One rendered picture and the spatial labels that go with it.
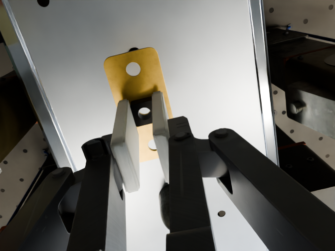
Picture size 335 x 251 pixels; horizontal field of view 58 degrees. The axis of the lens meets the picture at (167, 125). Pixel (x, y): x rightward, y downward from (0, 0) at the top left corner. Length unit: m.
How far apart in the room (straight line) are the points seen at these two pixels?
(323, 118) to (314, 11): 0.38
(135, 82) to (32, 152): 0.49
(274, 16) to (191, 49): 0.36
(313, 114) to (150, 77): 0.16
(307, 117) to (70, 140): 0.23
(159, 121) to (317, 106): 0.18
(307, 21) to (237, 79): 0.37
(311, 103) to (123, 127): 0.19
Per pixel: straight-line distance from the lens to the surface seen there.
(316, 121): 0.31
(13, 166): 0.71
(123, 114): 0.18
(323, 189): 0.40
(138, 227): 0.36
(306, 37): 0.51
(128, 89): 0.22
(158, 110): 0.17
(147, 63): 0.21
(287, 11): 0.63
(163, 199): 0.31
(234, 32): 0.28
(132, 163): 0.15
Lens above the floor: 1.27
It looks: 67 degrees down
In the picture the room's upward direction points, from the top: 169 degrees clockwise
